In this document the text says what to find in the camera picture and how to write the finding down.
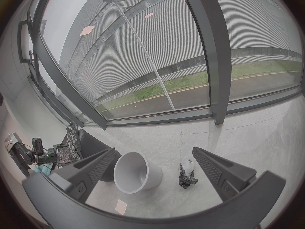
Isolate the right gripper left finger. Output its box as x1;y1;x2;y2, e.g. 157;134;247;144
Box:
55;147;117;204

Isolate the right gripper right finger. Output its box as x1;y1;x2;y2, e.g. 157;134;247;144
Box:
192;146;257;203

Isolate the black plastic bag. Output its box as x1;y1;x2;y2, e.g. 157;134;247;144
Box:
58;123;83;164

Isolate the white trash bin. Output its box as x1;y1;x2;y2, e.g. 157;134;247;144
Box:
113;152;163;194

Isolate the clear printed wrapper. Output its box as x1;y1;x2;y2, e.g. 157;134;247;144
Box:
180;157;196;177

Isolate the crumpled black plastic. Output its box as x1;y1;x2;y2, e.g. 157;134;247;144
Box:
179;162;199;189

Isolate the window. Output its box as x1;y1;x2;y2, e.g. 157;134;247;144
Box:
18;0;305;131

